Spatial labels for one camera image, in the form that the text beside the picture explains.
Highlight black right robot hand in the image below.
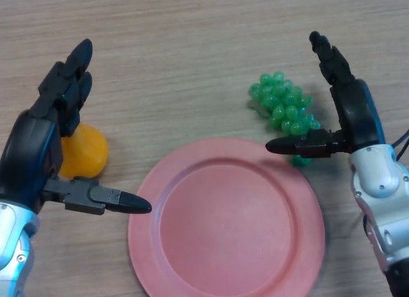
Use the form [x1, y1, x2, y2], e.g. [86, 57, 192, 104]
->
[265, 31, 387, 160]

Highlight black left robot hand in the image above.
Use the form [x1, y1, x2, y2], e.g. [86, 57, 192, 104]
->
[0, 38, 153, 216]

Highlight green grapes bunch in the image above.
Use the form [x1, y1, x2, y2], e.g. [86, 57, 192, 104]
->
[248, 70, 322, 166]

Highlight pink round plate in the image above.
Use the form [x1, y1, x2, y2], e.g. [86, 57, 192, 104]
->
[127, 137, 326, 297]

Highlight orange yellow pear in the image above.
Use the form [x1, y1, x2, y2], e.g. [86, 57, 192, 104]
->
[59, 123, 109, 179]

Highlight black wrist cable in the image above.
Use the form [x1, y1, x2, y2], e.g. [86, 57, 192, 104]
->
[391, 128, 409, 161]

